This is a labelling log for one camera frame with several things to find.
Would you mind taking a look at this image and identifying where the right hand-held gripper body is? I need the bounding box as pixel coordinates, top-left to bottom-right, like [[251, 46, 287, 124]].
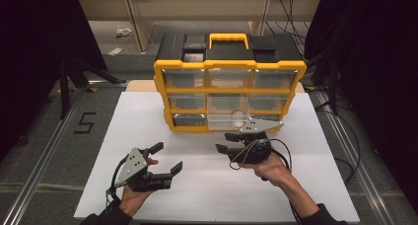
[[229, 117, 285, 166]]

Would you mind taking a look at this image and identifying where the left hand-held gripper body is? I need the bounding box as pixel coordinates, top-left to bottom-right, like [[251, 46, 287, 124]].
[[113, 147, 174, 192]]

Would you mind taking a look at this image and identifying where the clear plastic organizer drawer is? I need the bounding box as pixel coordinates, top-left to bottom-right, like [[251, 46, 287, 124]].
[[206, 93, 251, 132]]

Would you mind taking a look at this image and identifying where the yellow black drawer organizer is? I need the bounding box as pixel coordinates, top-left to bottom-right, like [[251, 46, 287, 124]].
[[153, 32, 309, 134]]

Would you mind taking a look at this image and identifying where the person's right hand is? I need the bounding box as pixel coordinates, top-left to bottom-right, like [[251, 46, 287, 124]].
[[238, 151, 294, 188]]

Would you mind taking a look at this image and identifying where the person's left hand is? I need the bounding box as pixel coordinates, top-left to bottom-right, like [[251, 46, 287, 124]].
[[117, 157, 160, 217]]

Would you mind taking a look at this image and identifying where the set of clear drawers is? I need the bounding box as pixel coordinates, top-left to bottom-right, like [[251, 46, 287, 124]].
[[162, 68, 300, 128]]

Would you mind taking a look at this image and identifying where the black tripod stand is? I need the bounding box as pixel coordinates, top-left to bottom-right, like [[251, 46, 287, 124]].
[[58, 56, 128, 120]]

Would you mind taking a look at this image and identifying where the white paper sheet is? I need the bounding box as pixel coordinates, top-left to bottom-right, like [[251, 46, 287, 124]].
[[106, 46, 124, 57]]

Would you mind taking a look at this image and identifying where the small white device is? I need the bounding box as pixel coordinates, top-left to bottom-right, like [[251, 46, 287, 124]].
[[114, 25, 134, 38]]

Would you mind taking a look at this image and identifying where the beige desk leg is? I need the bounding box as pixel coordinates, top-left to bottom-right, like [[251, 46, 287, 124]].
[[246, 0, 273, 36], [122, 0, 156, 53]]

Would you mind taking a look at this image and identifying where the dark curtain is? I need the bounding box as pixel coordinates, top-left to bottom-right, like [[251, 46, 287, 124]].
[[305, 0, 418, 214], [0, 0, 108, 160]]

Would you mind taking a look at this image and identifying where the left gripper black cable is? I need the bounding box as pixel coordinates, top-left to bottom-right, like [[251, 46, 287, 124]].
[[104, 152, 133, 207]]

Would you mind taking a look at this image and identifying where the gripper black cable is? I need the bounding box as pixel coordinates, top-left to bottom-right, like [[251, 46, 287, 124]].
[[229, 137, 303, 225], [104, 152, 133, 207]]

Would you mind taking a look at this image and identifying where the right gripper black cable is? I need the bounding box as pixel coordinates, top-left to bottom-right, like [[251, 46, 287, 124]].
[[229, 137, 303, 225]]

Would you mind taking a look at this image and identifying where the metal floor rail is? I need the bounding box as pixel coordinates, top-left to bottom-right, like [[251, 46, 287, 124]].
[[308, 89, 397, 225], [0, 80, 130, 225]]

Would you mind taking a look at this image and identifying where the black floor cable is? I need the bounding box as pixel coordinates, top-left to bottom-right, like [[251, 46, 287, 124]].
[[314, 101, 362, 188]]

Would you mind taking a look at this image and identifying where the bundle of black cables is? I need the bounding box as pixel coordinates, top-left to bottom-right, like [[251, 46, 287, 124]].
[[265, 0, 310, 56]]

